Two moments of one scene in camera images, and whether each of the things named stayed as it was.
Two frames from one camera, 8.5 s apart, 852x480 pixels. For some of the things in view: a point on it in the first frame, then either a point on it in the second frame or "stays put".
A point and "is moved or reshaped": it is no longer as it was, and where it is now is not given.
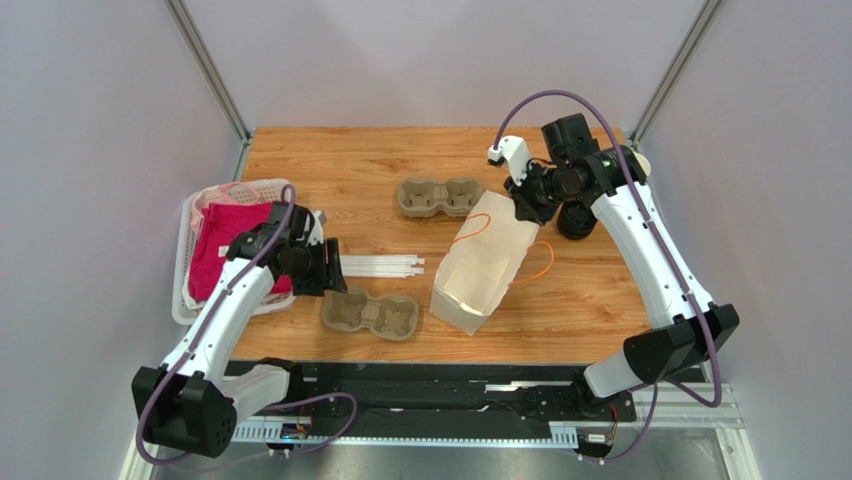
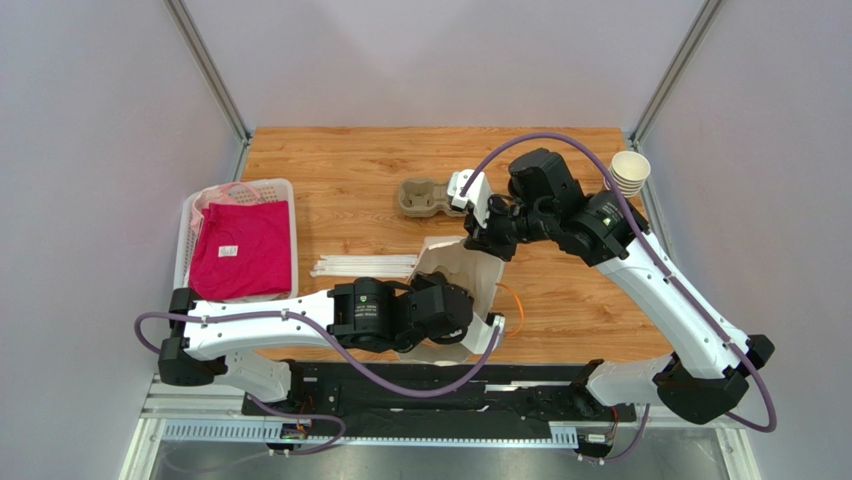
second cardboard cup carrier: (420, 197) stays put
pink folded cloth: (213, 227) stays put
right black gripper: (527, 202) → (482, 235)
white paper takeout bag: (481, 263) is moved or reshaped
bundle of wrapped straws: (389, 266) stays put
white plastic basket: (271, 190) stays put
